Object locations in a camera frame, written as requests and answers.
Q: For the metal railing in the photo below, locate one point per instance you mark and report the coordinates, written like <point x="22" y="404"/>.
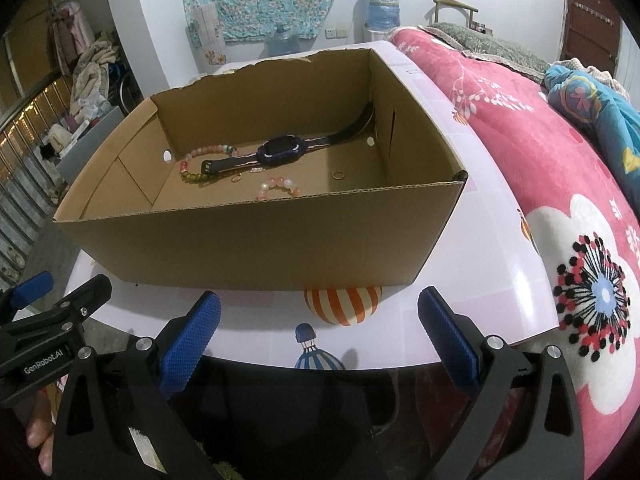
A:
<point x="25" y="170"/>

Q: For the green fluffy cloth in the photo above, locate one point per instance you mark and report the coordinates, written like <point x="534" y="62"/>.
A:
<point x="220" y="465"/>

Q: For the pile of pale clothes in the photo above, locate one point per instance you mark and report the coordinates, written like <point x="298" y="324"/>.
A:
<point x="92" y="70"/>

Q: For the brown door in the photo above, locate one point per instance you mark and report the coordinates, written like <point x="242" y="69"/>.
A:
<point x="590" y="25"/>

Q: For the wall calendar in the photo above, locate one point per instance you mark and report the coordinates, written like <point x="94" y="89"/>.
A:
<point x="205" y="35"/>

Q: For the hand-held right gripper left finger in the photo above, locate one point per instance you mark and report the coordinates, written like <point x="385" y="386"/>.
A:
<point x="192" y="345"/>

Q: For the wooden chair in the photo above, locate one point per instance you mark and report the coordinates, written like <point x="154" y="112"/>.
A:
<point x="452" y="4"/>

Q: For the dark blue smartwatch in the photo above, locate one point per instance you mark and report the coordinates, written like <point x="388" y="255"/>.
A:
<point x="280" y="150"/>

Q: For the grey storage bin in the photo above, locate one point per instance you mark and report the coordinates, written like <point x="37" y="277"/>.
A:
<point x="85" y="155"/>

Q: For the brown cardboard box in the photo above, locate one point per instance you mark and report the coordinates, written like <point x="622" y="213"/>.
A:
<point x="250" y="245"/>

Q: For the grey green patterned bedcover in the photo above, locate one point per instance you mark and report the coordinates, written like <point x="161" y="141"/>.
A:
<point x="490" y="45"/>

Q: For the white fluffy cloth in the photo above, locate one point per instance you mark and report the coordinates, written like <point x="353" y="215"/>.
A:
<point x="145" y="447"/>

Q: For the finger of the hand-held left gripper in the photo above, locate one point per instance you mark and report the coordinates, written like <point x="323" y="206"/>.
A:
<point x="87" y="295"/>
<point x="30" y="286"/>

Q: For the water dispenser with bottle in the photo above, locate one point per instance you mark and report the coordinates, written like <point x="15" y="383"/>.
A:
<point x="382" y="5"/>

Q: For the hanging pink clothes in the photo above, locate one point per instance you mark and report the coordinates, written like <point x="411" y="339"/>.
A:
<point x="70" y="35"/>

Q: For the person's left hand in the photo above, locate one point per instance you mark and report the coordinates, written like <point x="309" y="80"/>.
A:
<point x="40" y="435"/>

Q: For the blue patterned quilt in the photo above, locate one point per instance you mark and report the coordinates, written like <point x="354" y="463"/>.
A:
<point x="600" y="110"/>

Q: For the empty blue water jug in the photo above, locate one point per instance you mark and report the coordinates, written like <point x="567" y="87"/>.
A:
<point x="282" y="42"/>

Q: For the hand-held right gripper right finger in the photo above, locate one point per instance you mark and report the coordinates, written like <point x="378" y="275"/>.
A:
<point x="447" y="345"/>

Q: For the pink floral blanket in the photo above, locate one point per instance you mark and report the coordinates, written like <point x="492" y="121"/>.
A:
<point x="525" y="160"/>

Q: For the white wall socket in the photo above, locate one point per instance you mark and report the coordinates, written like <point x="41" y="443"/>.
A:
<point x="336" y="33"/>

